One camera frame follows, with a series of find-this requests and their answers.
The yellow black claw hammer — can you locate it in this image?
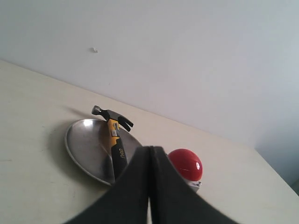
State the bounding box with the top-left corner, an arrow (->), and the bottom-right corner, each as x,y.
92,105 -> 134,181

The round steel plate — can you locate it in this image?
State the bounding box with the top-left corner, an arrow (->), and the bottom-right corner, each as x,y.
64,118 -> 143,187

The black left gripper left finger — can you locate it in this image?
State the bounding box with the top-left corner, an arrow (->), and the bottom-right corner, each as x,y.
67,147 -> 150,224

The red dome push button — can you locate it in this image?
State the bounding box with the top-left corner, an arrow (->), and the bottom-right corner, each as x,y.
168,148 -> 203,192

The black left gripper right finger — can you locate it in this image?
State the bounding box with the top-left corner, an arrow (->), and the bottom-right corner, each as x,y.
149,147 -> 236,224

